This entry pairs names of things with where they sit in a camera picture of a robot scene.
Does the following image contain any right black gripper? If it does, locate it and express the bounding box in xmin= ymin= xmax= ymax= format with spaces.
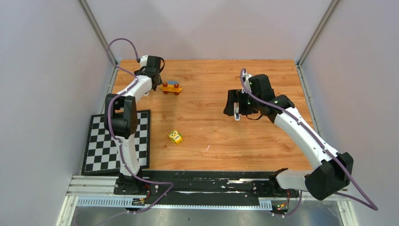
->
xmin=223 ymin=89 xmax=261 ymax=116

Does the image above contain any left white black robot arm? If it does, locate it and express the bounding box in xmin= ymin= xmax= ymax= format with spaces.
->
xmin=104 ymin=55 xmax=165 ymax=194

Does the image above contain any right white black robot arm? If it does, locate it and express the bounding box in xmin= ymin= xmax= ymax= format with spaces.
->
xmin=223 ymin=73 xmax=353 ymax=201

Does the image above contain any orange toy car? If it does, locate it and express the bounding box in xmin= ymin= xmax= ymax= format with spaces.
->
xmin=161 ymin=81 xmax=182 ymax=95

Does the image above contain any yellow owl toy block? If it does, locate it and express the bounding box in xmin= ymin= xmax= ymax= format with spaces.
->
xmin=168 ymin=129 xmax=184 ymax=144

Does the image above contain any checkerboard calibration mat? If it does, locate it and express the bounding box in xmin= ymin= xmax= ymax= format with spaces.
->
xmin=81 ymin=110 xmax=151 ymax=176

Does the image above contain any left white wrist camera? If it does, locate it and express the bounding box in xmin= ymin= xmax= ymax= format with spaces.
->
xmin=139 ymin=55 xmax=149 ymax=67

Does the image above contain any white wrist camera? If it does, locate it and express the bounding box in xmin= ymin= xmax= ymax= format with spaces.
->
xmin=241 ymin=73 xmax=252 ymax=93
xmin=139 ymin=55 xmax=149 ymax=67

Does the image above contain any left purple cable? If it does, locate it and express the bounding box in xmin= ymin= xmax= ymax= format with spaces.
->
xmin=106 ymin=38 xmax=174 ymax=214

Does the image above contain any purple cable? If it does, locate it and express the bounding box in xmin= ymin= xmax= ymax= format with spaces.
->
xmin=240 ymin=68 xmax=379 ymax=211
xmin=106 ymin=38 xmax=174 ymax=214

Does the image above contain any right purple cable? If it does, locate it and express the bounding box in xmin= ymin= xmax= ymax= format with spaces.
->
xmin=240 ymin=68 xmax=379 ymax=211

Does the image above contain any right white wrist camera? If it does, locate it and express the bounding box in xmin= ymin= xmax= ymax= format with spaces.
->
xmin=241 ymin=73 xmax=252 ymax=93

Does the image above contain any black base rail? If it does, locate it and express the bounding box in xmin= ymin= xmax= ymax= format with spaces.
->
xmin=67 ymin=169 xmax=350 ymax=213

